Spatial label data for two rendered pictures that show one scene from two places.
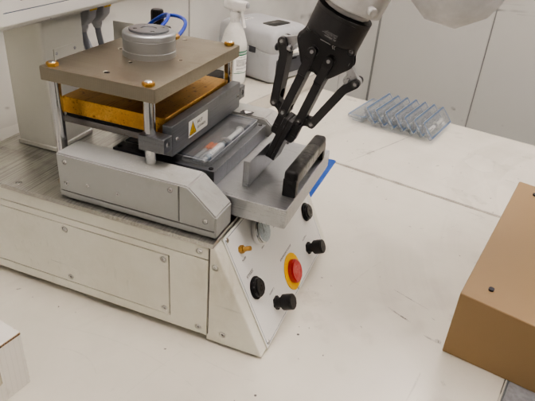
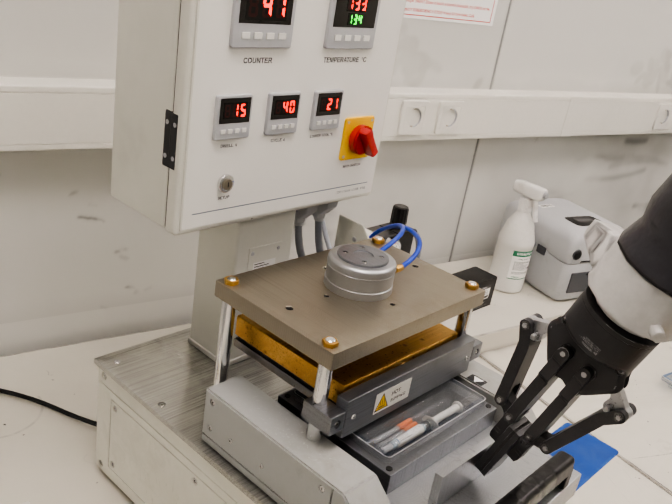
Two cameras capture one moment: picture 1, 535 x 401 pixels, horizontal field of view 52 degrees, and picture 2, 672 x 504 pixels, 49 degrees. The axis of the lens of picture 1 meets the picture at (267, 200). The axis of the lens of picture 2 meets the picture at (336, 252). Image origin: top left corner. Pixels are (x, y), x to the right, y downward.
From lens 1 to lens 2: 16 cm
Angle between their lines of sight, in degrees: 20
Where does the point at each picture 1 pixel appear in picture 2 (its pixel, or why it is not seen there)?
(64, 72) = (239, 297)
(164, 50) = (373, 289)
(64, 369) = not seen: outside the picture
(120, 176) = (269, 446)
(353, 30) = (625, 347)
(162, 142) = (330, 421)
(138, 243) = not seen: outside the picture
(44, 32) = (244, 229)
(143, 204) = (287, 491)
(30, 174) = (179, 395)
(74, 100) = (248, 325)
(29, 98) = (210, 297)
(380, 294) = not seen: outside the picture
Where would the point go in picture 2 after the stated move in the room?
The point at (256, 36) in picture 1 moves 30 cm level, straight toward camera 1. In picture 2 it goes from (551, 234) to (531, 280)
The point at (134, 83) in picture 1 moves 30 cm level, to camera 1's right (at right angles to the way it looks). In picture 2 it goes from (313, 337) to (628, 454)
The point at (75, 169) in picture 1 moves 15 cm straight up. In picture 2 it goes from (221, 416) to (236, 293)
